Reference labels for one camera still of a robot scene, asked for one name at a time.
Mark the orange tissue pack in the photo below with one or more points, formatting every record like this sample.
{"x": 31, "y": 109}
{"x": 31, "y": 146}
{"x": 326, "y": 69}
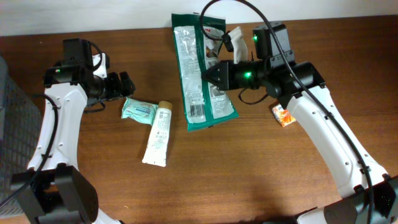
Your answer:
{"x": 282, "y": 116}

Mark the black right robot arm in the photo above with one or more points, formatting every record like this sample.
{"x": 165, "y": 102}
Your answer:
{"x": 368, "y": 193}

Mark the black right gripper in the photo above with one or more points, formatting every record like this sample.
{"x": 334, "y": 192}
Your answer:
{"x": 231, "y": 78}

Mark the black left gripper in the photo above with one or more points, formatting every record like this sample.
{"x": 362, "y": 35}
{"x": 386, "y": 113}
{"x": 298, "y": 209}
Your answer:
{"x": 115, "y": 86}

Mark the white cream tube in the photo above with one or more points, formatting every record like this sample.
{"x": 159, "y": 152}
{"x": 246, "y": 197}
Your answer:
{"x": 156, "y": 150}

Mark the mint wipes pack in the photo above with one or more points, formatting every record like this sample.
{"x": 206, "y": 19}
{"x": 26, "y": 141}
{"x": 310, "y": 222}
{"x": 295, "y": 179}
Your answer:
{"x": 139, "y": 111}

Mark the grey plastic basket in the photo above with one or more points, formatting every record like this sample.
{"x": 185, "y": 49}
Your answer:
{"x": 20, "y": 129}

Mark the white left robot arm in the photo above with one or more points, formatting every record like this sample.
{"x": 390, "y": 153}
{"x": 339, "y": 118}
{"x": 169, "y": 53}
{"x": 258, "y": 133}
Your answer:
{"x": 53, "y": 190}

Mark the green glove package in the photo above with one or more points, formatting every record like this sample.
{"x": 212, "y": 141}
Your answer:
{"x": 204, "y": 104}

